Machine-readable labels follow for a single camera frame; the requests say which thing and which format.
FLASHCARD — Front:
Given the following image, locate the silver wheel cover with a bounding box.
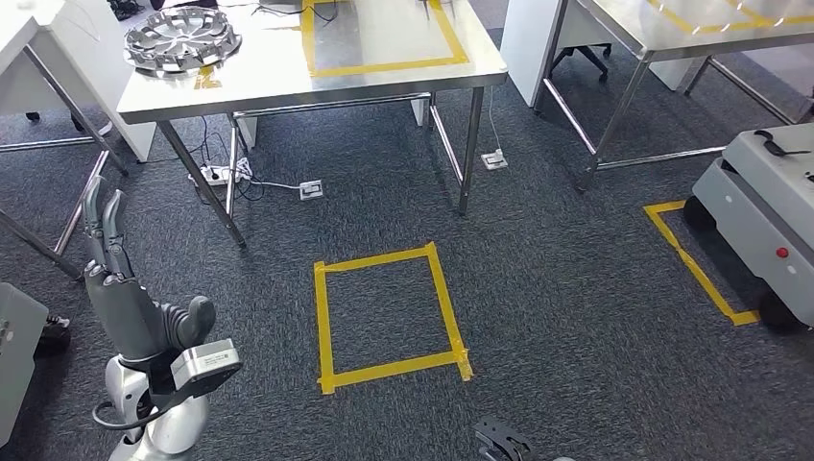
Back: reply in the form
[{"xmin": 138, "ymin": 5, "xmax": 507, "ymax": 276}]
[{"xmin": 124, "ymin": 6, "xmax": 244, "ymax": 80}]

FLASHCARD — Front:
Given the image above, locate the stainless steel workbench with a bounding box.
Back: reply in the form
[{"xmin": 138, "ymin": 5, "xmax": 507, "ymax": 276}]
[{"xmin": 116, "ymin": 0, "xmax": 509, "ymax": 250}]

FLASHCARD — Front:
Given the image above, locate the white power strip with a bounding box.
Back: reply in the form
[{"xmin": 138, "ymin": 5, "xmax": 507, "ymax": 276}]
[{"xmin": 189, "ymin": 161, "xmax": 253, "ymax": 187}]

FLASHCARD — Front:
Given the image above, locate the black office chair base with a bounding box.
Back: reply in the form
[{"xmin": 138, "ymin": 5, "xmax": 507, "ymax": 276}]
[{"xmin": 549, "ymin": 42, "xmax": 613, "ymax": 84}]

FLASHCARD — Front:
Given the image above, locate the stainless steel table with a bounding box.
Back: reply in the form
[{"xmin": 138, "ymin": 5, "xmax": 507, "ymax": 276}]
[{"xmin": 533, "ymin": 0, "xmax": 814, "ymax": 193}]

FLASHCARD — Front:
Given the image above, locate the yellow table tape outline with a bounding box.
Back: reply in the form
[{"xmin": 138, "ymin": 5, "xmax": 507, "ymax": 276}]
[{"xmin": 647, "ymin": 0, "xmax": 814, "ymax": 36}]

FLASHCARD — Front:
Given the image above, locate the black hook tool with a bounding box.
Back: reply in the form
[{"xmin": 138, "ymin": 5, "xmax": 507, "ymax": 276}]
[{"xmin": 754, "ymin": 129, "xmax": 813, "ymax": 158}]

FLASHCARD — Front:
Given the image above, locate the white desk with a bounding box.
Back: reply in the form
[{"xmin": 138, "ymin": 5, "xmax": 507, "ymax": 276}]
[{"xmin": 0, "ymin": 0, "xmax": 157, "ymax": 281}]

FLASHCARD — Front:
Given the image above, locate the grey box device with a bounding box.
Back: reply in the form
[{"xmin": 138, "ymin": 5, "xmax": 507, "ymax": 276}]
[{"xmin": 0, "ymin": 282, "xmax": 72, "ymax": 449}]

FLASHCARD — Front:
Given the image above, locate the black floor cable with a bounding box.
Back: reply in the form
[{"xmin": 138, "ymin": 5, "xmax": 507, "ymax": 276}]
[{"xmin": 193, "ymin": 114, "xmax": 267, "ymax": 206}]

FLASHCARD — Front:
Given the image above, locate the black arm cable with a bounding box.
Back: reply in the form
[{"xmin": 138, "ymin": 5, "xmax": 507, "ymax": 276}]
[{"xmin": 91, "ymin": 399, "xmax": 170, "ymax": 434}]

